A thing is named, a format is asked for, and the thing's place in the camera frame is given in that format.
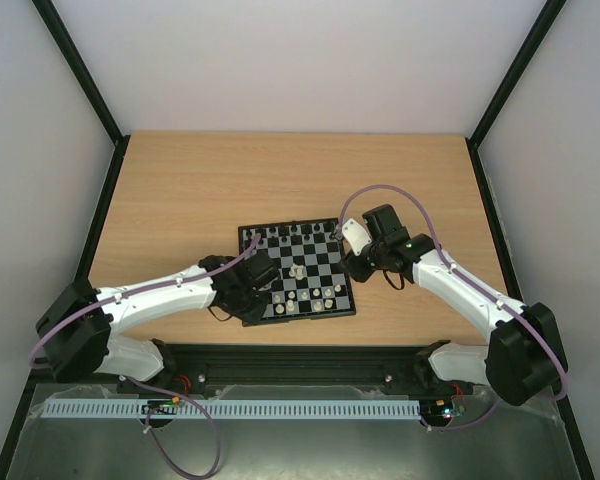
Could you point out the right frame post black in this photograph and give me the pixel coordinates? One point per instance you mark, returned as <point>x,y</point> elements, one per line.
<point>525,54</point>

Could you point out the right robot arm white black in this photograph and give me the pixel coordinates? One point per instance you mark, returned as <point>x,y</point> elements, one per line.
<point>485,325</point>

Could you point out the black chess piece row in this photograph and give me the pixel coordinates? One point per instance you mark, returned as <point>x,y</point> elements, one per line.
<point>310,232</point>

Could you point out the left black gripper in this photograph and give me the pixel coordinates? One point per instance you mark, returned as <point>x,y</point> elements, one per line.
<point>254,316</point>

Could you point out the black aluminium frame rail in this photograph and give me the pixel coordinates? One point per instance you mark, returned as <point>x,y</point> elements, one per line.
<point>198,369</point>

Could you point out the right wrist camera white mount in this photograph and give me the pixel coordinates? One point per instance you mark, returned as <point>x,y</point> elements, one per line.
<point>355,235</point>

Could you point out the black magnetic chess board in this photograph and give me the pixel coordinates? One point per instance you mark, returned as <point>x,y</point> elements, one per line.
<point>314,295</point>

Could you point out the light blue slotted cable duct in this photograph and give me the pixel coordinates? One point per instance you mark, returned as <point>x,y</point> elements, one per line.
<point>233,409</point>

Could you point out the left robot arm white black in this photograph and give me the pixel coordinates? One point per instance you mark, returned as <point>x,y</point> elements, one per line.
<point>82,332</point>

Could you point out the frame post black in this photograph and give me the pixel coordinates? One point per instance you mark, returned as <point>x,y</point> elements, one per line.
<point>56,27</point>
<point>525,54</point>

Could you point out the white king chess piece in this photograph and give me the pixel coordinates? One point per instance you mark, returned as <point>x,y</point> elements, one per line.
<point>297,272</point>

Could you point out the left frame post black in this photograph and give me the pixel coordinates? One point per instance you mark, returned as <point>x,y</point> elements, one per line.
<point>56,27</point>

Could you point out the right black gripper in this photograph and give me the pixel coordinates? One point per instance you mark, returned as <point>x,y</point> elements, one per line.
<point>356,267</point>

